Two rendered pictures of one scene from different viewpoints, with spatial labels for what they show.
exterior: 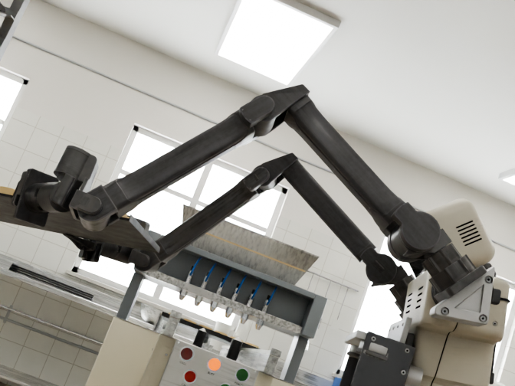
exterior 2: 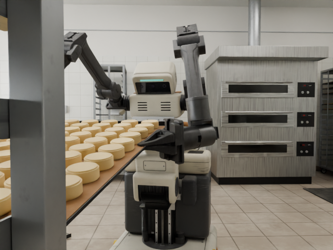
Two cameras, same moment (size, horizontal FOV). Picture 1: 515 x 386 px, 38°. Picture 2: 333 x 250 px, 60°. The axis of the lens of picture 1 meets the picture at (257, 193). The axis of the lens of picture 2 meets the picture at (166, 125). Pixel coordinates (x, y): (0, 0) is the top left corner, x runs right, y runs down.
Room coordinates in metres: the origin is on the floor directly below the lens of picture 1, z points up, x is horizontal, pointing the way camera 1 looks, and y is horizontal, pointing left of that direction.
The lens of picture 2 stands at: (1.40, 1.08, 1.05)
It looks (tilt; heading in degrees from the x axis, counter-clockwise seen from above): 2 degrees down; 276
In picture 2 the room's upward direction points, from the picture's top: straight up
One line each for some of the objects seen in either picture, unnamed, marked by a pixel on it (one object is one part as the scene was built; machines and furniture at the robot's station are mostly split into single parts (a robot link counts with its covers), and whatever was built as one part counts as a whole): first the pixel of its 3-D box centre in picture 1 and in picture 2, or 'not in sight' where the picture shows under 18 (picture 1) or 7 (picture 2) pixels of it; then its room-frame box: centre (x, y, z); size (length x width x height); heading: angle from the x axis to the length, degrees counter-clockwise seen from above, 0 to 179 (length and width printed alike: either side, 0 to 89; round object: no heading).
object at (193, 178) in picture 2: not in sight; (169, 192); (1.54, -0.50, 0.62); 0.28 x 0.27 x 0.25; 174
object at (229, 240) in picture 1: (241, 251); not in sight; (2.93, -0.02, 1.25); 0.56 x 0.29 x 0.14; 92
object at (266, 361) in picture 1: (239, 354); not in sight; (3.05, -0.17, 0.87); 2.01 x 0.03 x 0.07; 2
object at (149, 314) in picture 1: (158, 318); not in sight; (5.62, 0.35, 0.94); 0.33 x 0.33 x 0.12
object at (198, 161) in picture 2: not in sight; (167, 186); (1.57, -0.76, 0.59); 0.55 x 0.34 x 0.83; 174
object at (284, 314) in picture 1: (220, 308); not in sight; (2.93, -0.02, 1.01); 0.72 x 0.33 x 0.34; 92
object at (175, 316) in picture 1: (172, 328); not in sight; (3.04, 0.12, 0.87); 2.01 x 0.03 x 0.07; 2
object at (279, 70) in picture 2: not in sight; (258, 117); (0.38, -3.70, 1.01); 1.56 x 1.20 x 2.01; 8
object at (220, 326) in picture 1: (223, 337); not in sight; (5.54, -0.14, 0.98); 0.18 x 0.14 x 0.20; 48
